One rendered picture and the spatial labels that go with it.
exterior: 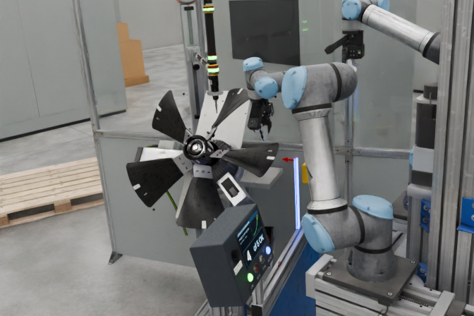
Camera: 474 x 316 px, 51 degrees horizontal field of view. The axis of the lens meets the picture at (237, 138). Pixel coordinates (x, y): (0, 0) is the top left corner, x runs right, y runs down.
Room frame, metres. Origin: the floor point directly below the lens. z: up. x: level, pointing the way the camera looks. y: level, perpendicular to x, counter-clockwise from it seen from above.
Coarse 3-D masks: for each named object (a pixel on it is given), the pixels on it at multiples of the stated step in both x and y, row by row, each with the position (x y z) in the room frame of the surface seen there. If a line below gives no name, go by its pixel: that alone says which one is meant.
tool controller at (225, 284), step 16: (240, 208) 1.38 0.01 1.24; (256, 208) 1.37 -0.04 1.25; (224, 224) 1.28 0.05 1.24; (240, 224) 1.25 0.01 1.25; (256, 224) 1.33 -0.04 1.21; (208, 240) 1.20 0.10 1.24; (224, 240) 1.17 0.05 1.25; (240, 240) 1.22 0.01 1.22; (256, 240) 1.30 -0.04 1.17; (192, 256) 1.19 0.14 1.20; (208, 256) 1.16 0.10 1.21; (224, 256) 1.14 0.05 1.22; (240, 256) 1.20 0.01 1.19; (256, 256) 1.27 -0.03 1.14; (272, 256) 1.35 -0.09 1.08; (208, 272) 1.17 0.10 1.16; (224, 272) 1.15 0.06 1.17; (240, 272) 1.17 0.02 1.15; (208, 288) 1.17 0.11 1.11; (224, 288) 1.15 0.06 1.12; (240, 288) 1.14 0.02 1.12; (224, 304) 1.15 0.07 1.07; (240, 304) 1.13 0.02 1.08
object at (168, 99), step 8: (168, 96) 2.29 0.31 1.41; (160, 104) 2.32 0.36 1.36; (168, 104) 2.28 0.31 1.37; (160, 112) 2.31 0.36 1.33; (168, 112) 2.27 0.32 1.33; (176, 112) 2.22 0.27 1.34; (152, 120) 2.34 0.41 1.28; (160, 120) 2.30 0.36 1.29; (168, 120) 2.26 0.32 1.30; (176, 120) 2.21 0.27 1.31; (160, 128) 2.30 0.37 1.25; (168, 128) 2.27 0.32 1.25; (176, 128) 2.21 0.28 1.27; (184, 128) 2.17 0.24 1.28; (176, 136) 2.22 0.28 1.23
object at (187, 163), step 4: (176, 156) 2.09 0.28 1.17; (180, 156) 2.10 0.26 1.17; (184, 156) 2.10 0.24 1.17; (176, 160) 2.10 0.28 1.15; (180, 160) 2.10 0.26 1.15; (184, 160) 2.10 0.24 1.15; (188, 160) 2.10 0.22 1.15; (176, 164) 2.10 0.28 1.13; (180, 164) 2.10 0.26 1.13; (184, 164) 2.10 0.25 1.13; (188, 164) 2.10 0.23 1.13; (192, 164) 2.10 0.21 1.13; (180, 168) 2.10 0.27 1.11; (184, 168) 2.10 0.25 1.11; (188, 168) 2.10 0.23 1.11; (192, 168) 2.10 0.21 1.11; (184, 172) 2.10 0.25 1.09
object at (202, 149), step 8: (192, 136) 2.09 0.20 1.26; (200, 136) 2.08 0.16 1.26; (184, 144) 2.08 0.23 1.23; (192, 144) 2.07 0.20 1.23; (200, 144) 2.06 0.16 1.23; (208, 144) 2.05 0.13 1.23; (184, 152) 2.05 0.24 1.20; (192, 152) 2.04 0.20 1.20; (200, 152) 2.04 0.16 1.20; (208, 152) 2.04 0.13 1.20; (192, 160) 2.03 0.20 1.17; (200, 160) 2.03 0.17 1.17; (208, 160) 2.06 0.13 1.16; (216, 160) 2.09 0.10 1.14
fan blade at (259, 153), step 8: (272, 144) 2.05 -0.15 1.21; (232, 152) 2.04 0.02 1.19; (240, 152) 2.03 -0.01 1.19; (248, 152) 2.02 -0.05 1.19; (256, 152) 2.01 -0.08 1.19; (264, 152) 2.00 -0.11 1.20; (272, 152) 1.99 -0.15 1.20; (232, 160) 1.97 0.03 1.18; (240, 160) 1.96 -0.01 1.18; (248, 160) 1.96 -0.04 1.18; (256, 160) 1.95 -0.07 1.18; (264, 160) 1.94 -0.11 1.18; (272, 160) 1.94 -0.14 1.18; (248, 168) 1.91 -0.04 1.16; (256, 168) 1.90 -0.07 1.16; (264, 168) 1.90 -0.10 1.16
